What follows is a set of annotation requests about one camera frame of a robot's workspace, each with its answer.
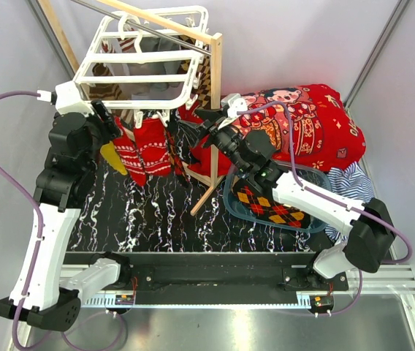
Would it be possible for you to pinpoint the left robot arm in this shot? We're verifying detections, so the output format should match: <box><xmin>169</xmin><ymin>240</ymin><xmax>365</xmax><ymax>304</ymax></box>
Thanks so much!
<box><xmin>0</xmin><ymin>99</ymin><xmax>132</xmax><ymax>332</ymax></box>

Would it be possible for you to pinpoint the grey sock hanging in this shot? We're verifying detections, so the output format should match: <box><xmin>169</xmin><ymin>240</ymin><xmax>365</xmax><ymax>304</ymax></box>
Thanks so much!
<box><xmin>128</xmin><ymin>37</ymin><xmax>181</xmax><ymax>95</ymax></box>

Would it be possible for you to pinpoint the wooden drying rack frame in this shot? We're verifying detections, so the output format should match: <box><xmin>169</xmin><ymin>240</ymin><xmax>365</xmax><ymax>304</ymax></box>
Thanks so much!
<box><xmin>39</xmin><ymin>0</ymin><xmax>230</xmax><ymax>216</ymax></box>

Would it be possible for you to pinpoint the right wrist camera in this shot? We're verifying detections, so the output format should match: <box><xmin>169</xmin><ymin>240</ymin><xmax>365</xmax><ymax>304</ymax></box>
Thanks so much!
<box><xmin>221</xmin><ymin>93</ymin><xmax>248</xmax><ymax>118</ymax></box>

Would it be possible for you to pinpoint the brown argyle sock hanging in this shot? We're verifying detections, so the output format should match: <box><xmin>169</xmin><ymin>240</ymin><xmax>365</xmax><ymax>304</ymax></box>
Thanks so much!
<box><xmin>178</xmin><ymin>35</ymin><xmax>211</xmax><ymax>109</ymax></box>

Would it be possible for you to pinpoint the red patterned sock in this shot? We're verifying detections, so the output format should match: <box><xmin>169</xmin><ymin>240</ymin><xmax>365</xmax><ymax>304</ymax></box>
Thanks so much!
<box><xmin>113</xmin><ymin>116</ymin><xmax>147</xmax><ymax>186</ymax></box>
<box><xmin>134</xmin><ymin>118</ymin><xmax>172</xmax><ymax>176</ymax></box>

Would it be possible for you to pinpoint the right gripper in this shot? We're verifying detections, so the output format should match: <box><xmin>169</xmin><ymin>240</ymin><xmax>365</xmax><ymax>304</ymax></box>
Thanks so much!
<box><xmin>178</xmin><ymin>108</ymin><xmax>250</xmax><ymax>173</ymax></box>

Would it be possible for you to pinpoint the red cartoon print blanket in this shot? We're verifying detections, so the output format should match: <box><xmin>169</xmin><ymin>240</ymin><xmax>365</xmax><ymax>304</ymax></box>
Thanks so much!
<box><xmin>178</xmin><ymin>83</ymin><xmax>366</xmax><ymax>179</ymax></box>

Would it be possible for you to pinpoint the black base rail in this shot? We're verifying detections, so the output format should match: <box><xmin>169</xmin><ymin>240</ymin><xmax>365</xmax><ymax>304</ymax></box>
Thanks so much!
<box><xmin>83</xmin><ymin>252</ymin><xmax>351</xmax><ymax>309</ymax></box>

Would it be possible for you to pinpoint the blue striped shirt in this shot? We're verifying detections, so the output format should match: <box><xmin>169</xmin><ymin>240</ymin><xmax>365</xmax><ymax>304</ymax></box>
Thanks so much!
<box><xmin>324</xmin><ymin>160</ymin><xmax>376</xmax><ymax>242</ymax></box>

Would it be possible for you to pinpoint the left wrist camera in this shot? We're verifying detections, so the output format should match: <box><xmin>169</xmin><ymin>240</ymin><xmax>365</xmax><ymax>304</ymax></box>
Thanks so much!
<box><xmin>37</xmin><ymin>80</ymin><xmax>94</xmax><ymax>117</ymax></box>

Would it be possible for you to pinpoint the yellow sock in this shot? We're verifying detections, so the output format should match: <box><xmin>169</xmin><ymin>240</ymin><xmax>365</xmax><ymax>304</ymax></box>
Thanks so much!
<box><xmin>100</xmin><ymin>141</ymin><xmax>128</xmax><ymax>176</ymax></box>

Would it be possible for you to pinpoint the metal rack rod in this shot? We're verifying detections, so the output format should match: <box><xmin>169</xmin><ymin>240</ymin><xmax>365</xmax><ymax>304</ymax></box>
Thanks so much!
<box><xmin>68</xmin><ymin>0</ymin><xmax>212</xmax><ymax>58</ymax></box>

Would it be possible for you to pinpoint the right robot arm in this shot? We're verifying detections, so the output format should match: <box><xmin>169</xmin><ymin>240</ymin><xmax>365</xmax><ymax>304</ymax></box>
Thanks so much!
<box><xmin>178</xmin><ymin>109</ymin><xmax>397</xmax><ymax>290</ymax></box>

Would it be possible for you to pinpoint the white plastic clip hanger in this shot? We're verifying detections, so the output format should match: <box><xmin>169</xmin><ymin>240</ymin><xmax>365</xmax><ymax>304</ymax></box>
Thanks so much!
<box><xmin>73</xmin><ymin>6</ymin><xmax>209</xmax><ymax>127</ymax></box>

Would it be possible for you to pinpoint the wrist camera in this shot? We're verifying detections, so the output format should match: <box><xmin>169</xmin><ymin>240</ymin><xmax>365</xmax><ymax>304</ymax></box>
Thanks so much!
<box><xmin>221</xmin><ymin>93</ymin><xmax>248</xmax><ymax>118</ymax></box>
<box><xmin>37</xmin><ymin>80</ymin><xmax>94</xmax><ymax>117</ymax></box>

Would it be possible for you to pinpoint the clear plastic basket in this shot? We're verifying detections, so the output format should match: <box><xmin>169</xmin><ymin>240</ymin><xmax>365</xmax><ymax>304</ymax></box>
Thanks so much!
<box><xmin>223</xmin><ymin>166</ymin><xmax>327</xmax><ymax>233</ymax></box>

